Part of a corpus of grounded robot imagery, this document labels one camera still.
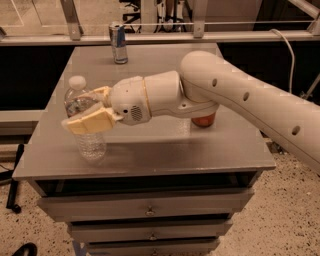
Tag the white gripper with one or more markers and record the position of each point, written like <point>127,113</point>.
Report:
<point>128,100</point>

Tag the clear plastic water bottle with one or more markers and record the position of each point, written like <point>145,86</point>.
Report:
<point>79,102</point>

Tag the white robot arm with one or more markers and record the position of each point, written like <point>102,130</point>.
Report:
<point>204,82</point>

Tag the blue silver energy drink can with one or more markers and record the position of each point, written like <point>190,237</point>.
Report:
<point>118,42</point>

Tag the red cola can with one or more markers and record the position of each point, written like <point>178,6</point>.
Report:
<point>205,121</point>

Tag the grey drawer cabinet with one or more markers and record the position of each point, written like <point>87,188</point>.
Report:
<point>164,188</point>

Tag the metal window railing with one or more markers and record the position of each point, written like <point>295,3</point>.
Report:
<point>86,22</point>

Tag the black pole stand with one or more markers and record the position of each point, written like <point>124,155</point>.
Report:
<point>11,201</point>

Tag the black shoe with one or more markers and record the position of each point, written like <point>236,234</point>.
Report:
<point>28,249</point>

